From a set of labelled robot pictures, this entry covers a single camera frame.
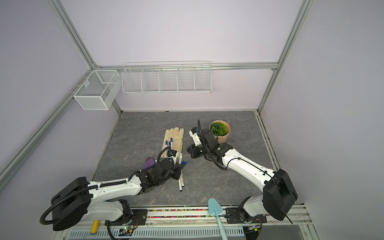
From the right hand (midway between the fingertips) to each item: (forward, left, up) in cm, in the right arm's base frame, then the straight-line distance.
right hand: (188, 150), depth 80 cm
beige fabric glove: (+22, +10, -15) cm, 29 cm away
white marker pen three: (+14, +13, -14) cm, 23 cm away
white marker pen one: (+14, +17, -15) cm, 26 cm away
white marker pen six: (-12, +4, -16) cm, 20 cm away
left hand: (-6, +3, -8) cm, 10 cm away
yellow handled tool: (-33, +44, -14) cm, 57 cm away
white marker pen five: (-14, +5, -15) cm, 21 cm away
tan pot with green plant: (+19, -20, -6) cm, 28 cm away
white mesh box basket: (+36, +59, +12) cm, 70 cm away
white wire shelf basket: (+48, +16, +15) cm, 53 cm away
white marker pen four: (-3, +4, -3) cm, 6 cm away
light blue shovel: (-26, -13, -14) cm, 32 cm away
